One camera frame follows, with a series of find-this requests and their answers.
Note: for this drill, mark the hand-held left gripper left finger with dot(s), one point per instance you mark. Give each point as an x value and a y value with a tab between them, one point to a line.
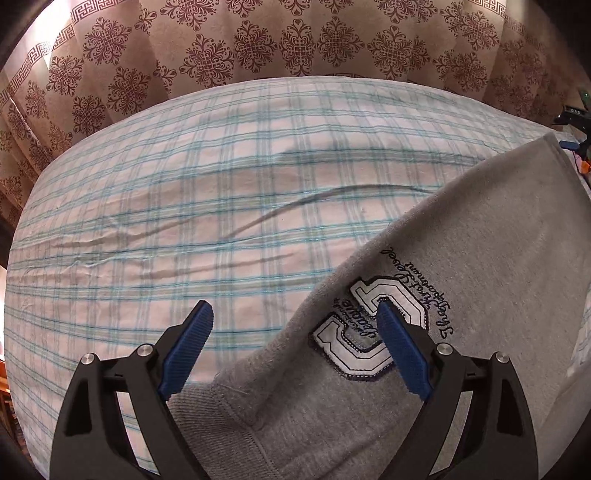
187	350

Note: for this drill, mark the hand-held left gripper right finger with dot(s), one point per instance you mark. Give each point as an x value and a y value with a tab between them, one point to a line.
406	355

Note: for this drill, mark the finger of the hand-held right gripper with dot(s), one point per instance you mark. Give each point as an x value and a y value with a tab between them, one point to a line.
581	148

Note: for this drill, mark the grey sweatshirt with letter patch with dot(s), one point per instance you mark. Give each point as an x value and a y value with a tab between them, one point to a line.
485	230

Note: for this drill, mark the plaid bed sheet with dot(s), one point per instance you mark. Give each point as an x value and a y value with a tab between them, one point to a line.
184	207

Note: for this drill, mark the brown patterned curtain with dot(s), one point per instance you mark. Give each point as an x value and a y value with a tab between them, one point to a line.
277	41

